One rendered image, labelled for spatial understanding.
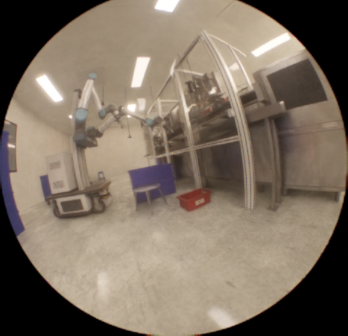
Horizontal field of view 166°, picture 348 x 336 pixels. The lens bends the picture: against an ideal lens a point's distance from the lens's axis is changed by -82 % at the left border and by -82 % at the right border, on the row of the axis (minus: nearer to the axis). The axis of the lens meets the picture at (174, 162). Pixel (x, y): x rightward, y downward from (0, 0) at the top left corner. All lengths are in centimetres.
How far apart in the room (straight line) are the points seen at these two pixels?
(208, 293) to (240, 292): 12
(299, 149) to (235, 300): 101
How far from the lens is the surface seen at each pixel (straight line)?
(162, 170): 163
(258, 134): 123
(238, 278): 60
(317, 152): 109
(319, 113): 110
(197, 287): 58
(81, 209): 161
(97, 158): 673
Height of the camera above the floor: 52
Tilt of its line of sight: 3 degrees down
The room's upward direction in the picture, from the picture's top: 10 degrees counter-clockwise
